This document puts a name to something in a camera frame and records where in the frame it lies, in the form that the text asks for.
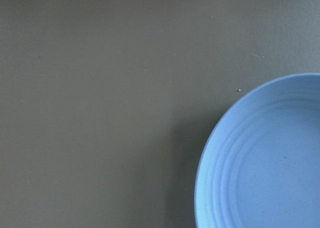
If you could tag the blue round plate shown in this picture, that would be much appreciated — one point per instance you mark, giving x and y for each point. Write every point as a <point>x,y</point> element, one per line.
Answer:
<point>260,166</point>

